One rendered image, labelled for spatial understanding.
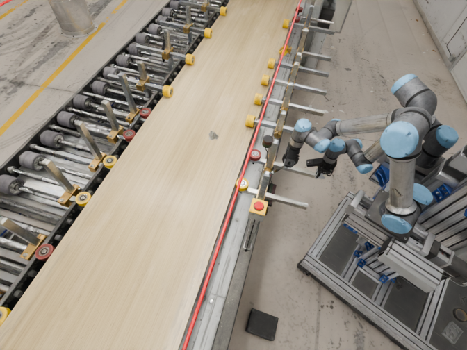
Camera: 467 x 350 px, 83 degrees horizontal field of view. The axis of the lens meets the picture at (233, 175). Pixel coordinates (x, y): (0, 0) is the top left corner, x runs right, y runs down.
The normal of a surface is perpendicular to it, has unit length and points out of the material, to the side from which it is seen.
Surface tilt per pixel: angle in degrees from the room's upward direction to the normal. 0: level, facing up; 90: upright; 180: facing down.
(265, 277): 0
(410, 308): 0
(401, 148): 84
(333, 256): 0
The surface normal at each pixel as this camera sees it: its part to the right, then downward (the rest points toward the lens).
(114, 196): 0.06, -0.57
